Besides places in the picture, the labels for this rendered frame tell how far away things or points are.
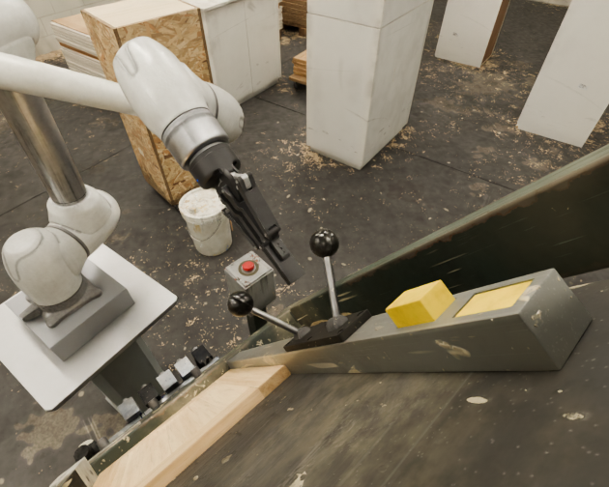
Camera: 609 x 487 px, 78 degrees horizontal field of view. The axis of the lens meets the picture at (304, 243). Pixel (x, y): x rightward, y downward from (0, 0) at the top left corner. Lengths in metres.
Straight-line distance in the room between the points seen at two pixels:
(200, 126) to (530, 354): 0.50
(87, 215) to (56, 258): 0.16
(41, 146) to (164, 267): 1.52
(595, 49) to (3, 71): 3.79
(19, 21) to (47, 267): 0.63
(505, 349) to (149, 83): 0.56
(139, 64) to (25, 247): 0.79
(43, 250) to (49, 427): 1.19
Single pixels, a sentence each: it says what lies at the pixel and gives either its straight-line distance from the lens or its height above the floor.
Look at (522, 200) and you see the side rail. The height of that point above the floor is 1.61.
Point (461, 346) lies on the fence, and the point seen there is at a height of 1.65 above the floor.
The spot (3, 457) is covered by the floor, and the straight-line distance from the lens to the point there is 2.37.
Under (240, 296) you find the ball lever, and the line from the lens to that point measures 0.54.
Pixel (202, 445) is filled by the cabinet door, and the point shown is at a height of 1.30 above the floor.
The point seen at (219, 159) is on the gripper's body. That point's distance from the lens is 0.59.
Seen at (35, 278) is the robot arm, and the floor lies 1.03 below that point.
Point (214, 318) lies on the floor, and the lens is 2.29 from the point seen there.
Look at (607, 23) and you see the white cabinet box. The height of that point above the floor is 0.95.
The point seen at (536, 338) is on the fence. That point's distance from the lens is 0.26.
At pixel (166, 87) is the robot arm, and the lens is 0.63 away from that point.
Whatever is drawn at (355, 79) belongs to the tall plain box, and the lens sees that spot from 2.91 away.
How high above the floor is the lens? 1.90
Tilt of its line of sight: 47 degrees down
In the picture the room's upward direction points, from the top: straight up
